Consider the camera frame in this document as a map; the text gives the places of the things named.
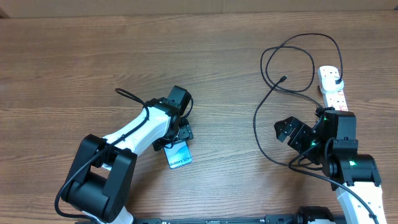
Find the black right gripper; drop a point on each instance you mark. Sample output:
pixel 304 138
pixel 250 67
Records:
pixel 301 132

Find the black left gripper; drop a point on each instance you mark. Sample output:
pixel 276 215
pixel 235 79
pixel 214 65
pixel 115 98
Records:
pixel 185 133

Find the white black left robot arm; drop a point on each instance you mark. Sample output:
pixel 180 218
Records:
pixel 98 183

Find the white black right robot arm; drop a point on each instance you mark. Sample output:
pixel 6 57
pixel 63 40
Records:
pixel 329 151

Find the white USB charger plug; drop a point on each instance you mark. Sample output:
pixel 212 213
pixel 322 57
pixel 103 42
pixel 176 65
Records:
pixel 331 84

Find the white power strip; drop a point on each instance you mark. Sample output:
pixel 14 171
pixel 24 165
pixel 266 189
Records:
pixel 335 99

